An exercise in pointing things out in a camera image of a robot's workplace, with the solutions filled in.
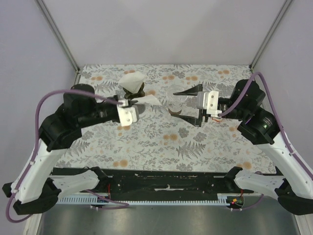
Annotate green glass coffee dripper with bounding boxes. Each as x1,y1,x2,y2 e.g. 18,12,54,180
123,83,145,100

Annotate clear glass cup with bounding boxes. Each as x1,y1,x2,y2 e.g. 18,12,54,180
167,85,187,110

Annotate white paper coffee filter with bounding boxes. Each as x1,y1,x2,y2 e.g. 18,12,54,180
119,71,147,93

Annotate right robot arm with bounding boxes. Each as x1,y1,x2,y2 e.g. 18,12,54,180
176,79,313,215

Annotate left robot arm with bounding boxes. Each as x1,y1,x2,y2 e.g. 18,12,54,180
2,84,139,220

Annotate small glass beaker brown band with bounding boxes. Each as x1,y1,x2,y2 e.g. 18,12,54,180
168,109,182,115

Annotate floral patterned table mat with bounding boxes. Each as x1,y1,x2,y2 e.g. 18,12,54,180
56,65,276,174

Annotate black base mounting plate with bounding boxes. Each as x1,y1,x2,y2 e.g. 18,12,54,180
92,169,241,201

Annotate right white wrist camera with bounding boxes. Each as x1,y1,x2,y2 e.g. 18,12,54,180
197,91,222,118

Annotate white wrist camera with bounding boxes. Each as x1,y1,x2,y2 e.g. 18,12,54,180
116,99,138,127
197,91,222,118

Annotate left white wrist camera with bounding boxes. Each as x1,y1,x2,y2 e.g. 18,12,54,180
116,99,138,127

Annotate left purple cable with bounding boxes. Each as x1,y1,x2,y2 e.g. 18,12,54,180
5,90,130,223

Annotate purple cable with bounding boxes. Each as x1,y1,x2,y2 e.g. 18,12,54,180
219,71,313,212
5,90,130,223

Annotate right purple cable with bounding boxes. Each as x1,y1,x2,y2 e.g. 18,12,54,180
219,71,313,212

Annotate white slotted cable duct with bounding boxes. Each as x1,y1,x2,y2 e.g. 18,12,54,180
57,194,232,205

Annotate aluminium rail frame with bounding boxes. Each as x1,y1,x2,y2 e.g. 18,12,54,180
34,0,80,74

